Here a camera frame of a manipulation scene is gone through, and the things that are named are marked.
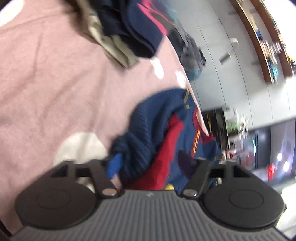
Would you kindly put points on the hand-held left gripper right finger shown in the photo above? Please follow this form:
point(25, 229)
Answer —
point(199, 176)

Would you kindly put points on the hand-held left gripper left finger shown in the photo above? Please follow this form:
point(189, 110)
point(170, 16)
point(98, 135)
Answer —
point(114, 165)

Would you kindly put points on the navy red striped jersey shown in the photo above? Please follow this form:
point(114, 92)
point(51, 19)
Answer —
point(150, 129)

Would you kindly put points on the black storage rack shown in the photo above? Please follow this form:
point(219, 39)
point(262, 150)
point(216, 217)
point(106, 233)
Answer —
point(216, 129)

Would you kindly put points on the row of bottles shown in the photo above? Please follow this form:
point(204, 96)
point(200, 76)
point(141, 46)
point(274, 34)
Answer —
point(238, 120)

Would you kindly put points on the pink white-dotted blanket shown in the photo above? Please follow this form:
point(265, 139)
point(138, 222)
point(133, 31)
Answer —
point(46, 92)

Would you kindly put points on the beige folded garment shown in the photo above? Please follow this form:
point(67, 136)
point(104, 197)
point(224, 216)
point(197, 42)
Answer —
point(115, 51)

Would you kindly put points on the wooden wall shelf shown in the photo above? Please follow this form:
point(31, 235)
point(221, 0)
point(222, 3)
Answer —
point(261, 41)

